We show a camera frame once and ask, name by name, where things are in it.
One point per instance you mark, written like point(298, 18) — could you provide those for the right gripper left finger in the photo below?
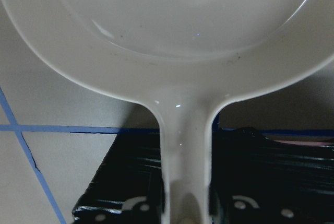
point(134, 210)

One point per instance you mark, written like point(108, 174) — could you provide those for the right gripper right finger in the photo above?
point(272, 208)

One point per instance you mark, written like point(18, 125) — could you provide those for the cream plastic dustpan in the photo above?
point(184, 60)

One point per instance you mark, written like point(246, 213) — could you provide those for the black bag lined bin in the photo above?
point(243, 162)

